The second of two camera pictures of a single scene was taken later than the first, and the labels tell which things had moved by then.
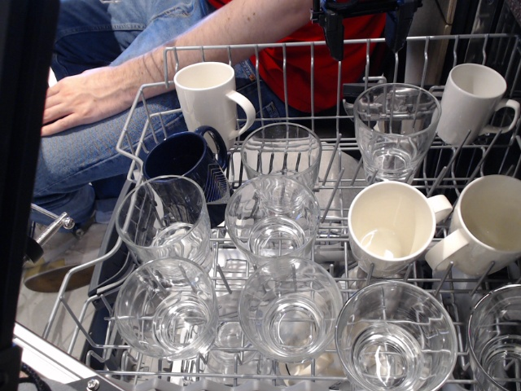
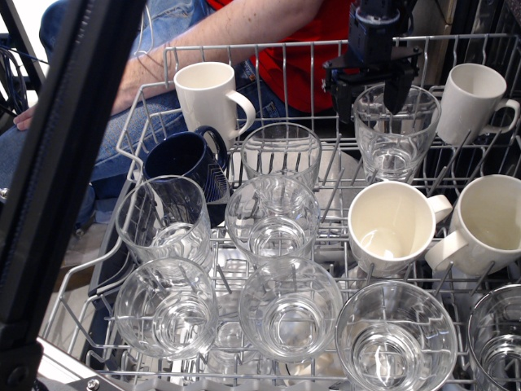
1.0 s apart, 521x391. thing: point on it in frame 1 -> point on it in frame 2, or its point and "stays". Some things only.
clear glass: [282, 147] stays
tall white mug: [207, 94] stays
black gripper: [397, 24] -> [372, 59]
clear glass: [395, 123] stays
